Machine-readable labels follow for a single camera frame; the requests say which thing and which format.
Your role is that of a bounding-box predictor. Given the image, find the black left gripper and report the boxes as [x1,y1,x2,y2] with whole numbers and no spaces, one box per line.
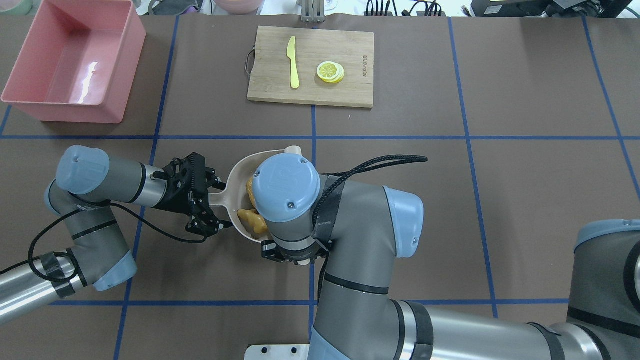
[152,153,233,238]

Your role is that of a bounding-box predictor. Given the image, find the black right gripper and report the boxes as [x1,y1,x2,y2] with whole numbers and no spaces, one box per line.
[262,240,329,265]

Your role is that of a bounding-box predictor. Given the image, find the tan toy ginger root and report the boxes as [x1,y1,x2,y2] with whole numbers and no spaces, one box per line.
[237,209,269,236]

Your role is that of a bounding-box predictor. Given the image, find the beige plastic dustpan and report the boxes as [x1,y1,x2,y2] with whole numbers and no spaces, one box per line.
[209,149,286,243]

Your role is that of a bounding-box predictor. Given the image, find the brown toy potato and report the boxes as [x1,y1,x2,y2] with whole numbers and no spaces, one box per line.
[246,177,258,209]

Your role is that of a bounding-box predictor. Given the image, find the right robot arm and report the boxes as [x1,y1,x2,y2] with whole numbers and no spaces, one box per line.
[247,153,639,360]

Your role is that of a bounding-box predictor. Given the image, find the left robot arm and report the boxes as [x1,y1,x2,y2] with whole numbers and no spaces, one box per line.
[1,145,233,324]

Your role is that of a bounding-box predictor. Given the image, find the pink plastic bin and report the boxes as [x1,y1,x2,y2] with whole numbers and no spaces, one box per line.
[1,0,147,125]

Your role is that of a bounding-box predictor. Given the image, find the bamboo cutting board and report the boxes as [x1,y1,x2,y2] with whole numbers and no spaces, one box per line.
[247,26,375,109]

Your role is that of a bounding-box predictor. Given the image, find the yellow plastic knife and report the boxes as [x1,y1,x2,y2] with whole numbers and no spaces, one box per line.
[286,35,300,89]

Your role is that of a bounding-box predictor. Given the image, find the yellow toy lemon slices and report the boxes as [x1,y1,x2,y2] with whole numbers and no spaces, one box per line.
[316,61,346,84]

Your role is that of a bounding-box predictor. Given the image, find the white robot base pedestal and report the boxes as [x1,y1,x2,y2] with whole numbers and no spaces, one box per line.
[244,344,310,360]

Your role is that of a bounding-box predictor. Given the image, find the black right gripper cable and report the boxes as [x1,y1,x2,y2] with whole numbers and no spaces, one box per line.
[317,155,429,301]

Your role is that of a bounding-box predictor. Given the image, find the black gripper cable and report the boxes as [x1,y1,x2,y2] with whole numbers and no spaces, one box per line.
[317,155,429,301]
[0,200,208,286]

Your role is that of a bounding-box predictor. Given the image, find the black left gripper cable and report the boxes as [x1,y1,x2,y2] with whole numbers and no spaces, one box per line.
[0,200,208,286]

